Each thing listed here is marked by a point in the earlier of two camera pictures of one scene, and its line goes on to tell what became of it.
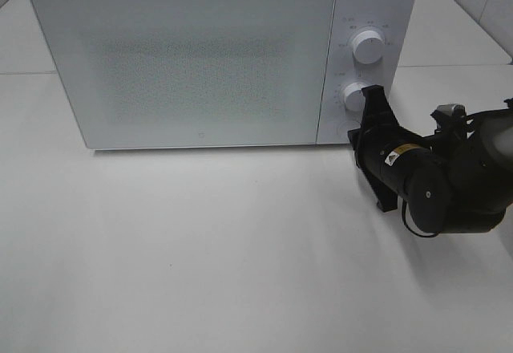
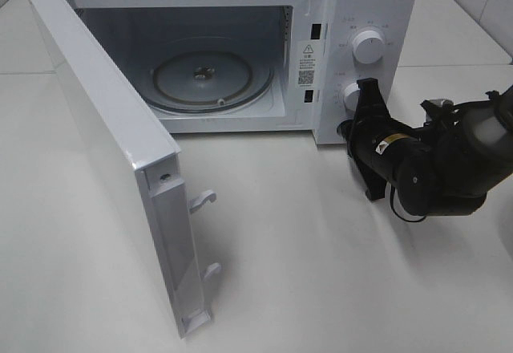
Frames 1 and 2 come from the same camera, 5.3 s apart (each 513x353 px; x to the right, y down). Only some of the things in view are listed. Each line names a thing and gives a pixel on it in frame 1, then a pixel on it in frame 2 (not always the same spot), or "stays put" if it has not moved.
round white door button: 344,127 stays put
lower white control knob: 354,98 stays put
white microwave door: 192,68 to 142,159
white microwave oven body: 178,58 stays put
